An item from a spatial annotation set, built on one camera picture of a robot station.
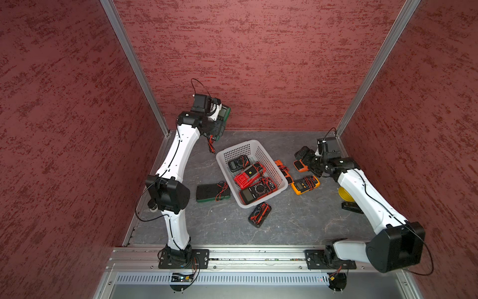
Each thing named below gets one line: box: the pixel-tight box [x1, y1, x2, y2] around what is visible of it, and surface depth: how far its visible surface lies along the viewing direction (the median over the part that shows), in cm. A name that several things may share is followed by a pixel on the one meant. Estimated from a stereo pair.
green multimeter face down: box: [196, 180, 231, 203], surface depth 92 cm
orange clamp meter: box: [274, 159, 295, 185], surface depth 99 cm
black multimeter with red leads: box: [248, 201, 272, 229], surface depth 85 cm
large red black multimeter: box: [239, 178, 279, 205], surface depth 91 cm
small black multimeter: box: [227, 155, 251, 173], surface depth 102 cm
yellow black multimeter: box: [290, 175, 321, 196], surface depth 94 cm
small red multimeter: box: [234, 161, 267, 190], surface depth 96 cm
